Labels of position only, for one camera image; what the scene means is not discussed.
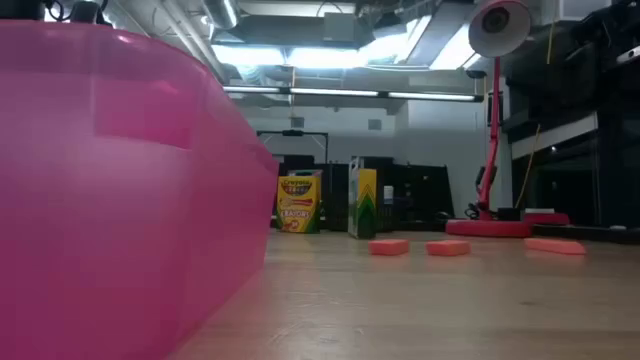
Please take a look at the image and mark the orange rectangular eraser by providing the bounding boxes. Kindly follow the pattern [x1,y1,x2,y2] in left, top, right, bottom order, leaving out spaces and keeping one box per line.
[368,238,410,257]
[523,237,588,256]
[425,239,472,258]

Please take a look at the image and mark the red translucent plastic tray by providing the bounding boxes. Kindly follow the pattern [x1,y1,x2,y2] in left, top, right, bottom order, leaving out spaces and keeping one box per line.
[0,19,280,360]

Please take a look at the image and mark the long ceiling light bar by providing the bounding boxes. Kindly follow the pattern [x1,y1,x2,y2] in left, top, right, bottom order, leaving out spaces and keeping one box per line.
[222,85,485,104]

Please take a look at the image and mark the grey ceiling box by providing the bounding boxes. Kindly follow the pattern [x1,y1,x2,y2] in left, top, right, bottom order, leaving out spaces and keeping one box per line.
[322,12,357,44]

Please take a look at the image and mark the red desk lamp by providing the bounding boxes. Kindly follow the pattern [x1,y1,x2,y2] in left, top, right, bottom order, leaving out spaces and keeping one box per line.
[444,0,534,239]

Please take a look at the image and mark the flat red white box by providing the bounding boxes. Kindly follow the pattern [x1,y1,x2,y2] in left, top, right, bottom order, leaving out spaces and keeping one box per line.
[522,207,572,227]

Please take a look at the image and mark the black background stand frame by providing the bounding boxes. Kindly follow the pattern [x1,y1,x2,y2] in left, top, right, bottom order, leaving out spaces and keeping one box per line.
[256,129,330,166]

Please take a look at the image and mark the yellow hanging cable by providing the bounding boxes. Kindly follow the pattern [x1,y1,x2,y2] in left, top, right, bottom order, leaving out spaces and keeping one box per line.
[514,14,556,210]

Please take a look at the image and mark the black aluminium table frame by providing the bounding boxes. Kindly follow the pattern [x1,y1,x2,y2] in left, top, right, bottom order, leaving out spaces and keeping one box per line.
[279,219,640,246]

